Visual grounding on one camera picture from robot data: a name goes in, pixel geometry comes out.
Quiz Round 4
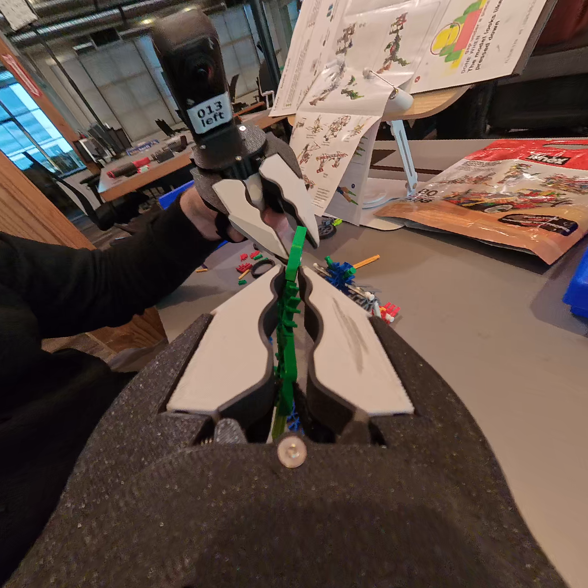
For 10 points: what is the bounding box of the person's left hand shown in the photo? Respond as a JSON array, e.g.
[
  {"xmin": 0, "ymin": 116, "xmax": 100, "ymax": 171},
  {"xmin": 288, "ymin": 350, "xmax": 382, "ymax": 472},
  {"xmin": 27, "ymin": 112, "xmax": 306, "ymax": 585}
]
[{"xmin": 179, "ymin": 186, "xmax": 295, "ymax": 245}]

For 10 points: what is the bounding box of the person's left forearm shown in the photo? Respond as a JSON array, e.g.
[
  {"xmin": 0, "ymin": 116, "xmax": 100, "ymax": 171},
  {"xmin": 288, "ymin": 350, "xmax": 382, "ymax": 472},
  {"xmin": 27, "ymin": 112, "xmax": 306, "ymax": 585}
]
[{"xmin": 0, "ymin": 195, "xmax": 219, "ymax": 341}]

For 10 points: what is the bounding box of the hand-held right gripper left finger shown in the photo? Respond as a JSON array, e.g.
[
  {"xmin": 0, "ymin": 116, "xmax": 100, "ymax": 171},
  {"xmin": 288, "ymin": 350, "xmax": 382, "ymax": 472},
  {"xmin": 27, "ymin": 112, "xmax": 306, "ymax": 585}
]
[{"xmin": 166, "ymin": 263, "xmax": 285, "ymax": 413}]

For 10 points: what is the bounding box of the printed task card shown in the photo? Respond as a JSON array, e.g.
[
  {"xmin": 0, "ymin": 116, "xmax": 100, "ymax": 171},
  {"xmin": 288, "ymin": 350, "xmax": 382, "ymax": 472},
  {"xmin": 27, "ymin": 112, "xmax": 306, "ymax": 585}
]
[{"xmin": 411, "ymin": 0, "xmax": 550, "ymax": 95}]

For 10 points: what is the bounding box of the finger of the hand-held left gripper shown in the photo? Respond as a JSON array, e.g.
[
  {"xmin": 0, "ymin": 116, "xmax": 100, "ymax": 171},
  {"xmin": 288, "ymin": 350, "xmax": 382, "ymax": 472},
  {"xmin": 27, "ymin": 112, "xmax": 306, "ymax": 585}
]
[
  {"xmin": 258, "ymin": 153, "xmax": 321, "ymax": 250},
  {"xmin": 211, "ymin": 178, "xmax": 291, "ymax": 259}
]

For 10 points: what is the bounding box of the blue storage bin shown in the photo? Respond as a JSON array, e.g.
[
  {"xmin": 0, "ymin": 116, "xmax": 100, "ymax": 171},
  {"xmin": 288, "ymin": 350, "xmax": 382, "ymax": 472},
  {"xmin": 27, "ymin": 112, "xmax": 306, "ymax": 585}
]
[{"xmin": 563, "ymin": 255, "xmax": 588, "ymax": 319}]

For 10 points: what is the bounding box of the colourful toy construction model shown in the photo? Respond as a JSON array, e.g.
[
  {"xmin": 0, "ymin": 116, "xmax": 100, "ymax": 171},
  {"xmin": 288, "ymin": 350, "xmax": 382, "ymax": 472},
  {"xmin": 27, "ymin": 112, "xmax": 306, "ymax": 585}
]
[{"xmin": 312, "ymin": 256, "xmax": 400, "ymax": 325}]

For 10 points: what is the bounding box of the white document stand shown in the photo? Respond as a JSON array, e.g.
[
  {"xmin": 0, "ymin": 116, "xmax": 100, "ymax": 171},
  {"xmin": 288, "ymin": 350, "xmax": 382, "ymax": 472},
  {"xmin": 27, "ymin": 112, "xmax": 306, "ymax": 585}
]
[{"xmin": 287, "ymin": 69, "xmax": 469, "ymax": 230}]

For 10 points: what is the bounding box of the orange toy set package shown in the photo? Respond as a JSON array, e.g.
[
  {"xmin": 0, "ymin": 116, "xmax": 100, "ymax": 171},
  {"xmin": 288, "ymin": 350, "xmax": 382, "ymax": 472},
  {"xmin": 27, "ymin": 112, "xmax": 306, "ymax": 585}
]
[{"xmin": 374, "ymin": 138, "xmax": 588, "ymax": 266}]

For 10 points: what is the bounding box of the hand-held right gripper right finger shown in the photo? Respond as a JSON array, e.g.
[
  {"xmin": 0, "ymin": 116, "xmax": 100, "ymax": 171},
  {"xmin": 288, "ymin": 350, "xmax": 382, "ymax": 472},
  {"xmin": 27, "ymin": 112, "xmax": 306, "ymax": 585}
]
[{"xmin": 300, "ymin": 266, "xmax": 416, "ymax": 417}]

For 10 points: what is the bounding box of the person's dark clothed body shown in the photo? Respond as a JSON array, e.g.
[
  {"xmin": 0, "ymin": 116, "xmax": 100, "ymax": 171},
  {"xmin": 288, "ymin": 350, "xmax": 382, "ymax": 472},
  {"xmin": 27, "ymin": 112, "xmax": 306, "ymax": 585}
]
[{"xmin": 0, "ymin": 285, "xmax": 138, "ymax": 579}]

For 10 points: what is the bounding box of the green toy connector chain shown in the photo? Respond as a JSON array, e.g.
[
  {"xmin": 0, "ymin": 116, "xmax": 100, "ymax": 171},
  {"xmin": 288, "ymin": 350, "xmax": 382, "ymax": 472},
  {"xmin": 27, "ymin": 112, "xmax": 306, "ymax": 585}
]
[{"xmin": 271, "ymin": 225, "xmax": 307, "ymax": 442}]

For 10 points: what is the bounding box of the black office chair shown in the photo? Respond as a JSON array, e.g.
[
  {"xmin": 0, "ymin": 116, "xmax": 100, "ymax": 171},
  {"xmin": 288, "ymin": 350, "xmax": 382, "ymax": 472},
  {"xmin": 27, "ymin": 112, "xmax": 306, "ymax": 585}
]
[{"xmin": 23, "ymin": 152, "xmax": 122, "ymax": 232}]

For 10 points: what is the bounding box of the background wooden table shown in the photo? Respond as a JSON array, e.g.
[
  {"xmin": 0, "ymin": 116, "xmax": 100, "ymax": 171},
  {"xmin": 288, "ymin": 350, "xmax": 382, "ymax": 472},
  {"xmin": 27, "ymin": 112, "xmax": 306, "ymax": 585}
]
[{"xmin": 97, "ymin": 110, "xmax": 288, "ymax": 203}]

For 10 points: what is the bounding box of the printed instruction booklet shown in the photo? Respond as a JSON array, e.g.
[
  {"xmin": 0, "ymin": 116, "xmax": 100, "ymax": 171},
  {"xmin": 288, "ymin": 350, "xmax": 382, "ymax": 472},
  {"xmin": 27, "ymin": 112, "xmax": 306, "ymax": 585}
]
[{"xmin": 269, "ymin": 0, "xmax": 442, "ymax": 227}]

